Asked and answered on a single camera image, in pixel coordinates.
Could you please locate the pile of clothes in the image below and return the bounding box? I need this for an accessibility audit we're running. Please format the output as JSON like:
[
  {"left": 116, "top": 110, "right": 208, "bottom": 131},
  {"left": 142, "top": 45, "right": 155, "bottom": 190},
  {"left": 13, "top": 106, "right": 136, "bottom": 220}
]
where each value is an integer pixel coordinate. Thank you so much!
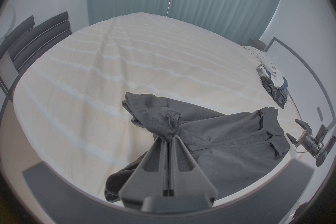
[{"left": 256, "top": 63, "right": 289, "bottom": 92}]

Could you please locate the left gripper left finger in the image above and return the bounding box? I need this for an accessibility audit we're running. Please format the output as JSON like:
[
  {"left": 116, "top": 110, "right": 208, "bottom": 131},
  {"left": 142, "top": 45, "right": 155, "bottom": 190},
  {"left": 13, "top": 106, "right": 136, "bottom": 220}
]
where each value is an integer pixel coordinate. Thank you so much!
[{"left": 118, "top": 139, "right": 168, "bottom": 208}]

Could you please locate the bed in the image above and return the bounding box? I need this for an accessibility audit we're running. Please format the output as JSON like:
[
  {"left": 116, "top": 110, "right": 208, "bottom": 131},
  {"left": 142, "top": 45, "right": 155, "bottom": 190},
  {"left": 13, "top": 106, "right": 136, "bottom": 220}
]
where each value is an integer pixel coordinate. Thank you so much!
[{"left": 12, "top": 12, "right": 336, "bottom": 200}]

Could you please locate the black shiny garment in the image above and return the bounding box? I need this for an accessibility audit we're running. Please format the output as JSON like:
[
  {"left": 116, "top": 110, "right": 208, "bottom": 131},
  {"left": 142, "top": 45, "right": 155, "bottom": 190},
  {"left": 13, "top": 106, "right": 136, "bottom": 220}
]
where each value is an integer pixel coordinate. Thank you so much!
[{"left": 261, "top": 77, "right": 289, "bottom": 110}]

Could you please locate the black chest of drawers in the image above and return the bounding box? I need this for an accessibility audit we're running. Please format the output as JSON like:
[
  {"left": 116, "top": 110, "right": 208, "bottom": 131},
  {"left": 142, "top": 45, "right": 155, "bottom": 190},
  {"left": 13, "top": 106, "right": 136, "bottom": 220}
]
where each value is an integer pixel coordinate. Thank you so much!
[{"left": 0, "top": 11, "right": 72, "bottom": 103}]

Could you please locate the white printed pillow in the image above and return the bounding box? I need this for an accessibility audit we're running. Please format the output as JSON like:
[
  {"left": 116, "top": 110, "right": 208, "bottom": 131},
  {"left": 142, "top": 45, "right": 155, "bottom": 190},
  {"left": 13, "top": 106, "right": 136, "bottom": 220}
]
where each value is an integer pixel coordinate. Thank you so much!
[{"left": 243, "top": 46, "right": 285, "bottom": 79}]

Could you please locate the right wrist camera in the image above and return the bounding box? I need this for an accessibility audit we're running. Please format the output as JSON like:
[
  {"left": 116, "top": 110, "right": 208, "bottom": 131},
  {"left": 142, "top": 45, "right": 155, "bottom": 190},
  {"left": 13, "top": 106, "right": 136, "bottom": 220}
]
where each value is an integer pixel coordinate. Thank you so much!
[{"left": 316, "top": 124, "right": 329, "bottom": 145}]

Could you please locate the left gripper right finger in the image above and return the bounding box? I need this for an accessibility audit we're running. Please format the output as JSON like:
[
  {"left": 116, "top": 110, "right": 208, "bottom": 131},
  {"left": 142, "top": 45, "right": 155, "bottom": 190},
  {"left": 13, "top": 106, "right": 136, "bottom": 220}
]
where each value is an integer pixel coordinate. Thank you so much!
[{"left": 170, "top": 138, "right": 218, "bottom": 204}]

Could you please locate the black T-shirt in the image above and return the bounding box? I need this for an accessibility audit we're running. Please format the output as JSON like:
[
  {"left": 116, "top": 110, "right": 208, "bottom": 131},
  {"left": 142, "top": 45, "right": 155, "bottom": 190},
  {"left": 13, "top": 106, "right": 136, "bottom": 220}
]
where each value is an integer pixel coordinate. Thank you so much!
[{"left": 104, "top": 92, "right": 291, "bottom": 202}]

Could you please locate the grey bedside table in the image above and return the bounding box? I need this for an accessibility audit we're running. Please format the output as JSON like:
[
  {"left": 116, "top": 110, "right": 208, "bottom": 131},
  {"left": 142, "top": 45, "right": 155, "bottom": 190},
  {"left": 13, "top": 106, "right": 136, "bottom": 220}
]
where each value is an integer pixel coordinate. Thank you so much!
[{"left": 237, "top": 38, "right": 267, "bottom": 51}]

